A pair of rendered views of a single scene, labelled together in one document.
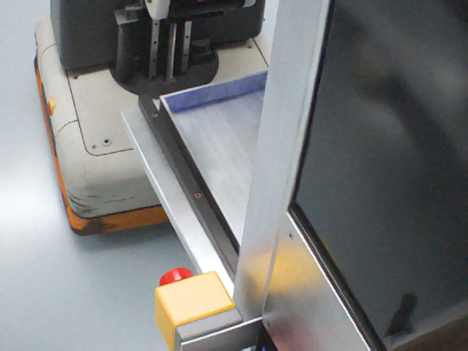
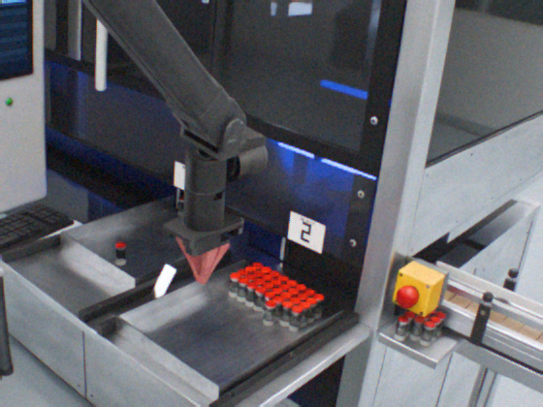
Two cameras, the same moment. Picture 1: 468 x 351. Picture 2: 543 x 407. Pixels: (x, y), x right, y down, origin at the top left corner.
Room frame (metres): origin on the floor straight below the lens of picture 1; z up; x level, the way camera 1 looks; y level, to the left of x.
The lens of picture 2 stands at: (1.18, 0.90, 1.60)
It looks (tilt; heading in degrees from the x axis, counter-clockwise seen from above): 24 degrees down; 248
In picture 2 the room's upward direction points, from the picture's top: 6 degrees clockwise
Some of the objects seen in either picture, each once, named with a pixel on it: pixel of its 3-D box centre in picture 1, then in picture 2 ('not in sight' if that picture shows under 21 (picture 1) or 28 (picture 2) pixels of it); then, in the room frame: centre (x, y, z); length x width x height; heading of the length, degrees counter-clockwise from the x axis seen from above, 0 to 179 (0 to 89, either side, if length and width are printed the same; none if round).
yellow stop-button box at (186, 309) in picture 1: (196, 319); (420, 287); (0.51, 0.02, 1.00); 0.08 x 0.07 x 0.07; 31
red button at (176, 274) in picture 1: (179, 287); (408, 296); (0.55, 0.04, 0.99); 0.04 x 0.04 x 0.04; 31
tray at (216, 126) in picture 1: (294, 166); (232, 321); (0.84, -0.08, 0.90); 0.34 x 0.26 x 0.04; 30
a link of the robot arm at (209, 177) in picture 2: not in sight; (208, 169); (0.94, 0.07, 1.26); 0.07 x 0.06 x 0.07; 30
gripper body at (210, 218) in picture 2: not in sight; (204, 210); (0.95, 0.07, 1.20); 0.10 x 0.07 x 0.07; 29
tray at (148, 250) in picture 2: not in sight; (155, 237); (0.91, -0.43, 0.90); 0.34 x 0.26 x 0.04; 31
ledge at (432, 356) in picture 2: not in sight; (424, 336); (0.47, 0.01, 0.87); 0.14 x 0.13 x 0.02; 31
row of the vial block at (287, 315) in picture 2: not in sight; (264, 301); (0.76, -0.12, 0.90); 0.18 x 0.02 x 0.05; 120
